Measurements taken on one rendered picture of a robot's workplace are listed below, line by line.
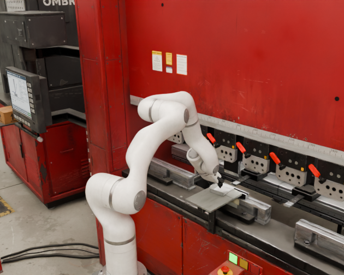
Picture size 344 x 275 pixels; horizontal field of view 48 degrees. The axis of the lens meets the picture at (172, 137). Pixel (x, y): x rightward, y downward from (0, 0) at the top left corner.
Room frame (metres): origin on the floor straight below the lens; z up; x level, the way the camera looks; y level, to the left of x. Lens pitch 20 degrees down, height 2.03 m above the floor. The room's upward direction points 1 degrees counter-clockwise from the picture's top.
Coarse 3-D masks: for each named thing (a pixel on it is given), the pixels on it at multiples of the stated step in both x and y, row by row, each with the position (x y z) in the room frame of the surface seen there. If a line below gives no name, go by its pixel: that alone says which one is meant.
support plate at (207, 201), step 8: (216, 184) 2.00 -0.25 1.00; (200, 192) 1.91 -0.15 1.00; (208, 192) 1.91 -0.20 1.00; (232, 192) 1.90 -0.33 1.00; (192, 200) 1.82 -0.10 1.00; (200, 200) 1.82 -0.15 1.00; (208, 200) 1.82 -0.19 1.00; (216, 200) 1.82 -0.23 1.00; (224, 200) 1.82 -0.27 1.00; (232, 200) 1.83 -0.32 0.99; (208, 208) 1.73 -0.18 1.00; (216, 208) 1.74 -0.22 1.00
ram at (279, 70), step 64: (128, 0) 2.53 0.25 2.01; (192, 0) 2.13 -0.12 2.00; (256, 0) 1.84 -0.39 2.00; (320, 0) 1.62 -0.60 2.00; (128, 64) 2.56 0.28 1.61; (192, 64) 2.13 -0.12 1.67; (256, 64) 1.83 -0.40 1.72; (320, 64) 1.60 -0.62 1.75; (256, 128) 1.82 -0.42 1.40; (320, 128) 1.58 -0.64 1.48
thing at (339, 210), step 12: (180, 144) 2.70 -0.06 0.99; (180, 156) 2.60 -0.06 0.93; (240, 168) 2.25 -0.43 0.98; (228, 180) 2.29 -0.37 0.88; (252, 180) 2.14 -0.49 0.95; (264, 180) 2.08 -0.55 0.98; (276, 180) 2.07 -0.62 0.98; (264, 192) 2.08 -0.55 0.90; (276, 192) 2.02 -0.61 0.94; (288, 192) 1.96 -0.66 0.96; (300, 204) 1.91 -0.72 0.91; (312, 204) 1.85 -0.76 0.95; (324, 204) 1.81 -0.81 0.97; (336, 204) 1.78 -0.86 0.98; (324, 216) 1.80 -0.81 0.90; (336, 216) 1.75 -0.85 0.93
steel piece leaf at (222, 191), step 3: (210, 189) 1.91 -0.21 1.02; (213, 189) 1.90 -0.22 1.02; (216, 189) 1.94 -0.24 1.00; (219, 189) 1.94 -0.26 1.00; (222, 189) 1.94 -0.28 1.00; (225, 189) 1.93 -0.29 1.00; (228, 189) 1.93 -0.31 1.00; (231, 189) 1.93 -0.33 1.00; (213, 192) 1.90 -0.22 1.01; (216, 192) 1.89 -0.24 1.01; (219, 192) 1.88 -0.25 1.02; (222, 192) 1.90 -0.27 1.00; (225, 192) 1.90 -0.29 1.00; (228, 192) 1.90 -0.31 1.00; (222, 195) 1.86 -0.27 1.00
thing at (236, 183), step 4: (244, 168) 2.14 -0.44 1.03; (244, 172) 2.12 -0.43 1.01; (248, 172) 2.11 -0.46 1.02; (252, 172) 2.09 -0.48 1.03; (256, 172) 2.08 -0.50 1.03; (244, 176) 2.09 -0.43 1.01; (248, 176) 2.09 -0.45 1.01; (252, 176) 2.08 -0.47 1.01; (256, 176) 2.06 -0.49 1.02; (260, 176) 2.08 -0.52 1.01; (264, 176) 2.11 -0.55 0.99; (236, 180) 2.04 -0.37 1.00; (240, 180) 2.04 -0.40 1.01; (244, 180) 2.04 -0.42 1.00; (256, 180) 2.06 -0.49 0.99; (236, 184) 1.99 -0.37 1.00
